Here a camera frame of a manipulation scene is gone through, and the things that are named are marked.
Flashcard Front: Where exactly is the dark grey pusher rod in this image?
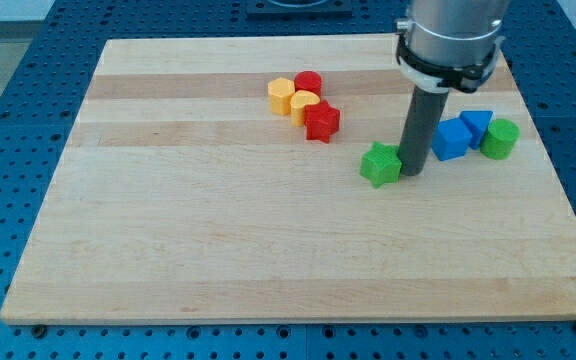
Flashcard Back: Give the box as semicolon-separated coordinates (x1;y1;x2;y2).
398;86;448;176

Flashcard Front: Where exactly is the green star block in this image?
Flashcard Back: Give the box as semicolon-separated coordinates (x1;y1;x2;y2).
360;142;402;188

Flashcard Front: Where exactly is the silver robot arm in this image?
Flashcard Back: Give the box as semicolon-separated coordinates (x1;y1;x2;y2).
394;0;510;176

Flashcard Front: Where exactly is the red star block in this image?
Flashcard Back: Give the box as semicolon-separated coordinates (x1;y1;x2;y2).
305;100;341;143

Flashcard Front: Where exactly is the blue cube block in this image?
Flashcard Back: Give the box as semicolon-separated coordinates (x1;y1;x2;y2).
432;118;473;161

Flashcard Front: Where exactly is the blue triangle block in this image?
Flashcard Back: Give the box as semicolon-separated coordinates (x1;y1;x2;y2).
460;110;494;150

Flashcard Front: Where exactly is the green cylinder block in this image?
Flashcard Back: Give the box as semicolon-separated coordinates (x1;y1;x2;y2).
480;118;520;160

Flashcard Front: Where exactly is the red cylinder block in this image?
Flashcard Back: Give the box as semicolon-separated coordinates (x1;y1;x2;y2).
294;71;323;96

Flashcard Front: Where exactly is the yellow heart block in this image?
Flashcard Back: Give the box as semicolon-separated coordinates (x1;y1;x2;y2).
290;90;320;127

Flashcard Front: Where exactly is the yellow hexagon block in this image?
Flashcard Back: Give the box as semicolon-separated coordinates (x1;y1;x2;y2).
267;77;295;115

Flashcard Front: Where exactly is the wooden board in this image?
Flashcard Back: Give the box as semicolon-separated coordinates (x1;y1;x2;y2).
0;34;576;325

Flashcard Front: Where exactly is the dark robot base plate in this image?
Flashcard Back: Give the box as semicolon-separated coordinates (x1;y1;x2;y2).
245;0;353;17

